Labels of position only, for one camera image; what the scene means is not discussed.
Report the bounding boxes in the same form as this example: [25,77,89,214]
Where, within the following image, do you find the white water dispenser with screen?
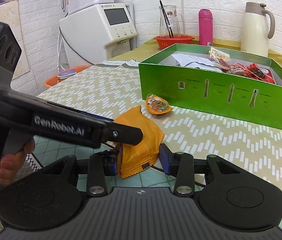
[59,3,137,68]

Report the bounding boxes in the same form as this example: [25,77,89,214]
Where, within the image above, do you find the cream thermos jug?
[240,2,276,57]

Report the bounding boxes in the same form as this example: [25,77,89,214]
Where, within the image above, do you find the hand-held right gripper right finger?
[159,144,244,196]

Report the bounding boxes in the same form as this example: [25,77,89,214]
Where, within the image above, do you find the orange plastic basin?
[43,65,92,88]

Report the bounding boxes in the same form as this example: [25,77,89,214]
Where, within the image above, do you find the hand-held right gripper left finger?
[39,150,119,197]

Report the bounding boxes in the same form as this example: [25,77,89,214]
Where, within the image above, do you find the beige marble slab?
[0,0,31,80]

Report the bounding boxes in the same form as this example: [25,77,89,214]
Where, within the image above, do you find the green cardboard box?
[138,43,282,132]

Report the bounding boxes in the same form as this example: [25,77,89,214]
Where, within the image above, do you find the round orange jelly cup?
[145,93,173,115]

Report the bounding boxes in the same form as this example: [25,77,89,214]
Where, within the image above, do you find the pink insulated bottle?
[198,9,213,47]

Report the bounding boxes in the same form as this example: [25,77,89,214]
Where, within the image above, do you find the beige cracker packet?
[209,46,231,64]

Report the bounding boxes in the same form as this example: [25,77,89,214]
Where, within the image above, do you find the red plastic basket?
[153,35,195,50]

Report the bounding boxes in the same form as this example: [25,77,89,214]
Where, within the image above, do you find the white blue lidded container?
[57,69,77,80]

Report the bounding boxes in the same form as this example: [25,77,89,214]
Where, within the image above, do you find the orange foil snack packet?
[112,106,165,179]

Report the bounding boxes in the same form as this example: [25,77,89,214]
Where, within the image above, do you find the glass carafe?
[159,5,181,38]

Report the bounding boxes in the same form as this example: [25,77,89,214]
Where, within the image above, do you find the red and dark snack packet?
[221,61,256,77]

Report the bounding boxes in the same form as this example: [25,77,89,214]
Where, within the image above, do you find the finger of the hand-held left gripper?
[47,101,115,124]
[104,123,144,146]

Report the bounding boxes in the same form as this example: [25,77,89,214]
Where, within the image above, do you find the white wall cable duct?
[178,0,184,34]

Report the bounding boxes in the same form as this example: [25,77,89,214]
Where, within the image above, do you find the person's left hand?
[0,124,36,186]

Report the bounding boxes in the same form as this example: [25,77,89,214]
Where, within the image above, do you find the yellow cloth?
[121,38,282,75]

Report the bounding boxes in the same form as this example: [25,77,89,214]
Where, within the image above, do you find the black straws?
[159,0,174,38]

